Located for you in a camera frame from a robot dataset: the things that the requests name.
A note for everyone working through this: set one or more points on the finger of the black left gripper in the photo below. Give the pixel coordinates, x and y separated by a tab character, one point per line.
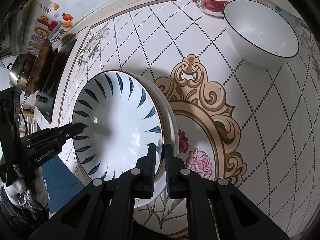
67	131

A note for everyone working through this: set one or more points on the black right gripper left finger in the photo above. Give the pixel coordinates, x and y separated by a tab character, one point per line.
145	180

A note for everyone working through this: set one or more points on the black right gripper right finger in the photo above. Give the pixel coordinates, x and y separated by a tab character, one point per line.
176	187

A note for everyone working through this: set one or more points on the blue leaf pattern plate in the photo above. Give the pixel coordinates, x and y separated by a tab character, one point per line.
120	119

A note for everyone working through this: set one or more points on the white bowl with black rim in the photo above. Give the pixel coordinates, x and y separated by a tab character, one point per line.
259	35

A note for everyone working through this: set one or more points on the white gloved left hand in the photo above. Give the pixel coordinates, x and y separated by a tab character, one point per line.
37	187

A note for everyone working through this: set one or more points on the black gas stove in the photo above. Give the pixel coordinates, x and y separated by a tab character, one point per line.
45	98

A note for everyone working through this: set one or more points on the white plate underneath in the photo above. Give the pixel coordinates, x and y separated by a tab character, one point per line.
170	137

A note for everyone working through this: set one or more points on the dark wok pan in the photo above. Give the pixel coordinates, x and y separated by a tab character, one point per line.
40	70

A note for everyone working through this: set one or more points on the steel pot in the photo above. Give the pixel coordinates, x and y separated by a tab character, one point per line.
20	70

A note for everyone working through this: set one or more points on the patterned floral table mat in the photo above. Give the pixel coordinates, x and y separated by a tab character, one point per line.
258	128

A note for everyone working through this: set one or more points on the colourful cartoon poster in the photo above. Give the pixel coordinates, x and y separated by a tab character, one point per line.
46	23

